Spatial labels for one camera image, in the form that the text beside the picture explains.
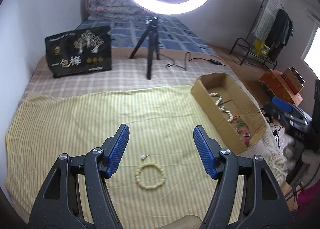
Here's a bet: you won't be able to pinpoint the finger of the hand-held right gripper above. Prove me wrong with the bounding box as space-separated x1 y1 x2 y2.
264 104 297 122
272 96 293 112

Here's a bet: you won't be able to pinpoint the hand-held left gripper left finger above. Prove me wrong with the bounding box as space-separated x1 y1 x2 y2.
29 123 130 229

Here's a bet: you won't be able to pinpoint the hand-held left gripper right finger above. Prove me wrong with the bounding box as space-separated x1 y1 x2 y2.
193 125 294 229

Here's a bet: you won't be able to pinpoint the cream bead bracelet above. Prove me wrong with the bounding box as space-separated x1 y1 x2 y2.
135 162 166 190

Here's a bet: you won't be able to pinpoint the white pearl necklace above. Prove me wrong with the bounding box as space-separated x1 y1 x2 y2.
209 93 223 106
216 105 234 122

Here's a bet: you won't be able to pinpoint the cardboard box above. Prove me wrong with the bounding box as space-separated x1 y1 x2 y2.
191 72 267 155

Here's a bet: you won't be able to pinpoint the orange box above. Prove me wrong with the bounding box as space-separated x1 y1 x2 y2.
259 69 304 106

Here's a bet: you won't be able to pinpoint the stacked flat boxes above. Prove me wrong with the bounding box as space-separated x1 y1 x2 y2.
281 67 305 94

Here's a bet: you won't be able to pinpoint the yellow striped cloth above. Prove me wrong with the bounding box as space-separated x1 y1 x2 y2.
5 84 288 224

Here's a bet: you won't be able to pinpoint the window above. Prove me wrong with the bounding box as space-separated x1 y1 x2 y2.
304 26 320 79

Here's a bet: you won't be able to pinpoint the yellow box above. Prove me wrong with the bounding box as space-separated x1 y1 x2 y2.
252 39 270 56

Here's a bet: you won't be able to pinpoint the dark hanging clothes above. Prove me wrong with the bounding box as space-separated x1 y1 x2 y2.
265 9 293 62

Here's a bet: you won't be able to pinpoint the black metal clothes rack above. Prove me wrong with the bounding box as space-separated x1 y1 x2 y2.
230 0 293 69

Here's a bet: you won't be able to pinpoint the beige plaid blanket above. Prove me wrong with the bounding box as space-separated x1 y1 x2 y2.
17 54 290 184

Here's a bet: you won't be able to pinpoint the beige rounded object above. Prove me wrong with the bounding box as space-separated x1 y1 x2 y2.
155 215 203 229

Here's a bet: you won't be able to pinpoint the pink cloth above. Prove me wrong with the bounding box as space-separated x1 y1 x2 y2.
296 185 320 222

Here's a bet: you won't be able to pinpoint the striped hanging towel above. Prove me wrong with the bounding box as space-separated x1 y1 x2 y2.
251 0 278 38

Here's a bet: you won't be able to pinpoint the black tripod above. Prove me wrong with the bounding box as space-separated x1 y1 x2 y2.
129 16 160 80

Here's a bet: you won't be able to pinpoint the black printed snack bag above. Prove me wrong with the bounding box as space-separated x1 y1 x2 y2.
44 25 112 78

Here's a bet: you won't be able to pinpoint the blue patterned bed sheet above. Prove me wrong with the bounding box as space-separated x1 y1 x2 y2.
75 15 215 57

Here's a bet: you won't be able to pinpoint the folded floral quilt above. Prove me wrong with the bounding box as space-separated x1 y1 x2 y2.
84 0 150 21

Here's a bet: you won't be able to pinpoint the black power cable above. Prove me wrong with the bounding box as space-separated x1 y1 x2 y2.
166 52 227 71

